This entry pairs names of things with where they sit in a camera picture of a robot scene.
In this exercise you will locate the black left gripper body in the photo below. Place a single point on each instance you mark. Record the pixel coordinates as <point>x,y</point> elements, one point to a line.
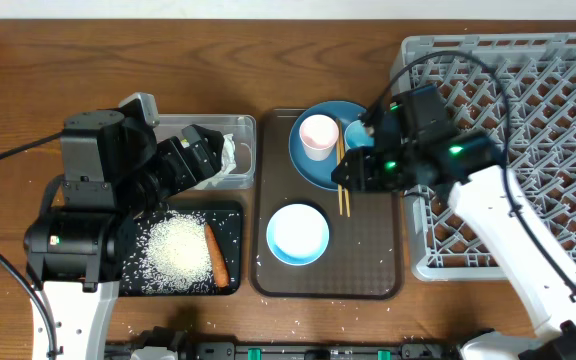
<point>166,171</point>

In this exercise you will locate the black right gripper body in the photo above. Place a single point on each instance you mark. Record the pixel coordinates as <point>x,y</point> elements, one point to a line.
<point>390,170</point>

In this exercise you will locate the white tissue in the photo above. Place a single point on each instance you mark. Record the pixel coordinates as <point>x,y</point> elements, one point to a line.
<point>222,180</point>

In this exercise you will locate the light blue cup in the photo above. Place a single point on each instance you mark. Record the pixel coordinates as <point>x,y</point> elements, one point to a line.
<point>355,136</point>

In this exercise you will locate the white rice heap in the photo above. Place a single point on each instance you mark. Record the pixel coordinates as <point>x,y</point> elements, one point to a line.
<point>170,257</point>

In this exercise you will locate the orange carrot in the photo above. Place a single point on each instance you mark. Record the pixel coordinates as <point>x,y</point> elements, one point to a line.
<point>219,268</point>

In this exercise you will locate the light blue bowl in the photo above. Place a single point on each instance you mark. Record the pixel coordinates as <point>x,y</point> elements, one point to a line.
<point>297,234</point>

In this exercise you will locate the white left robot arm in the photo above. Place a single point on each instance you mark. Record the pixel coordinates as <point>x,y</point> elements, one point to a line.
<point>115,170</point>

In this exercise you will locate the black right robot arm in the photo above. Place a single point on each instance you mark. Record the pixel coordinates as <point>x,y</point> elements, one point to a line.
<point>478,187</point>

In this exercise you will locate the black waste tray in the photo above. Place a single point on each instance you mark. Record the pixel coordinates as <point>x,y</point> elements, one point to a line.
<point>226,220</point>

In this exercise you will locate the grey dishwasher rack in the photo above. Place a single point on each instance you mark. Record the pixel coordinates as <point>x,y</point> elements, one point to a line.
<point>521,90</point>

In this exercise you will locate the wooden chopstick right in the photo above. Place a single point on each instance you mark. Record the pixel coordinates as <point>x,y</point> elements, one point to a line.
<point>345,191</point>

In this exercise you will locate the wooden chopstick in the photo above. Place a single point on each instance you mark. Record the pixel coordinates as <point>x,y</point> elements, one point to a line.
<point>345,191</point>
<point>338,160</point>

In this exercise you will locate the wooden chopstick left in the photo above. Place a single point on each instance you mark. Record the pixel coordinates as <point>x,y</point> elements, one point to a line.
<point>338,160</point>

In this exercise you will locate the clear plastic bin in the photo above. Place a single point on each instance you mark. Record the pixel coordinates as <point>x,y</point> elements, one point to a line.
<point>243,128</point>

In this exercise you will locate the pink cup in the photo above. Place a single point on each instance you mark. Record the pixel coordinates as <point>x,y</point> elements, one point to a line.
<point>319,135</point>

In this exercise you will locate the brown serving tray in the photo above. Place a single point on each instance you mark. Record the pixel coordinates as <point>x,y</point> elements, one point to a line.
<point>363,259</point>

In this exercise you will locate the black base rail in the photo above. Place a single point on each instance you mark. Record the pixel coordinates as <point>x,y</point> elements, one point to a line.
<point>163,343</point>

